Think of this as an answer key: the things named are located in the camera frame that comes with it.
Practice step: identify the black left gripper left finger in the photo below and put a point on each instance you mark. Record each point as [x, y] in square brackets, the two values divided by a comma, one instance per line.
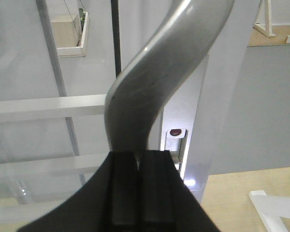
[106, 203]

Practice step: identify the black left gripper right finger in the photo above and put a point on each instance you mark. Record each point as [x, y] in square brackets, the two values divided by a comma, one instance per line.
[166, 203]

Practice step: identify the white framed sliding glass door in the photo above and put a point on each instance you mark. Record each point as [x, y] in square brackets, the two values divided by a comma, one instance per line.
[52, 133]

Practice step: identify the silver door handle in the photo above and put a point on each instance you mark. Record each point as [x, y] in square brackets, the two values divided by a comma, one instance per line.
[175, 50]

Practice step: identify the silver door lock plate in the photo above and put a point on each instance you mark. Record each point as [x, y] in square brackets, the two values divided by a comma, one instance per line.
[177, 121]

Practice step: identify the light wooden floor platform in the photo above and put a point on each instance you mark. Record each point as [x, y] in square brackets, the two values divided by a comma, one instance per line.
[226, 198]

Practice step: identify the white triangular support brace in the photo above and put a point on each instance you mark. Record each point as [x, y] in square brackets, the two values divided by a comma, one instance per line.
[271, 209]

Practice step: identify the distant wooden box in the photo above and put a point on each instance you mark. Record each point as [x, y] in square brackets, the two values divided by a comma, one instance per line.
[66, 30]

